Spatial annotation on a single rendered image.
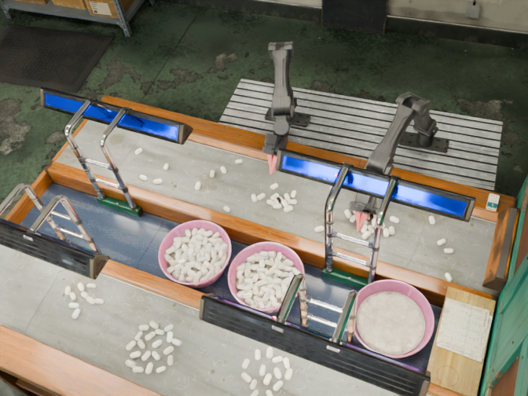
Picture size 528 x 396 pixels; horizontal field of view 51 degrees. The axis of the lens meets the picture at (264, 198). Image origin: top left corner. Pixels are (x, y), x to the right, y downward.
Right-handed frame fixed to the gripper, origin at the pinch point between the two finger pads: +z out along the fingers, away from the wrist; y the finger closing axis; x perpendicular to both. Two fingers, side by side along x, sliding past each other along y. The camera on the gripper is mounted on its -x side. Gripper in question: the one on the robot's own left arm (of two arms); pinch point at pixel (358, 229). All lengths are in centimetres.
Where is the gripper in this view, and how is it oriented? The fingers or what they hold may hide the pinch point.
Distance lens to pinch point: 201.5
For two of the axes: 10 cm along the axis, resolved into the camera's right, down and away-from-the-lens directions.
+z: -2.3, 9.6, 1.4
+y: 9.2, 2.6, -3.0
